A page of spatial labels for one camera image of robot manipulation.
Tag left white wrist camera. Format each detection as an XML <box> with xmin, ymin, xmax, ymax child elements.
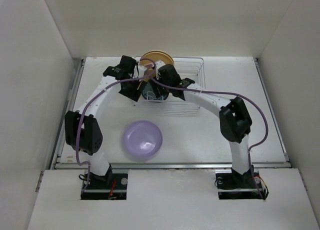
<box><xmin>135</xmin><ymin>64</ymin><xmax>148</xmax><ymax>78</ymax></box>

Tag purple cable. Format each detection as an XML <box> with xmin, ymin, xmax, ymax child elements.
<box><xmin>75</xmin><ymin>62</ymin><xmax>157</xmax><ymax>198</ymax></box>
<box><xmin>149</xmin><ymin>61</ymin><xmax>269</xmax><ymax>200</ymax></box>

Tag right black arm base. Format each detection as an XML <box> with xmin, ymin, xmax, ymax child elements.
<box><xmin>214</xmin><ymin>171</ymin><xmax>269</xmax><ymax>200</ymax></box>

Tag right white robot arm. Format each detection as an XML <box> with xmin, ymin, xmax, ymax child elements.
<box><xmin>143</xmin><ymin>64</ymin><xmax>252</xmax><ymax>188</ymax></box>

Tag purple plastic plate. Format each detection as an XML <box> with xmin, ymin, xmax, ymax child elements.
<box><xmin>121</xmin><ymin>120</ymin><xmax>164</xmax><ymax>161</ymax></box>

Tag white wire dish rack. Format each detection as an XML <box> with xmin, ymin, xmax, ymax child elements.
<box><xmin>129</xmin><ymin>55</ymin><xmax>206</xmax><ymax>118</ymax></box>

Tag metal table edge rail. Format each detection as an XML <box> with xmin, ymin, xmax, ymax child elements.
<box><xmin>52</xmin><ymin>161</ymin><xmax>292</xmax><ymax>170</ymax></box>

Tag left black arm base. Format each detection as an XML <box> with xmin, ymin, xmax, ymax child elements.
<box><xmin>78</xmin><ymin>170</ymin><xmax>129</xmax><ymax>201</ymax></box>

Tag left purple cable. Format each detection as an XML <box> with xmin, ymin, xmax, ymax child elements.
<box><xmin>75</xmin><ymin>62</ymin><xmax>157</xmax><ymax>198</ymax></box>

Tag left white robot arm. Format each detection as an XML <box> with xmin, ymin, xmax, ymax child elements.
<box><xmin>64</xmin><ymin>55</ymin><xmax>141</xmax><ymax>189</ymax></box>

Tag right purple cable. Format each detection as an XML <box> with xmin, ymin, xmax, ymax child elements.
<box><xmin>149</xmin><ymin>61</ymin><xmax>269</xmax><ymax>200</ymax></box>

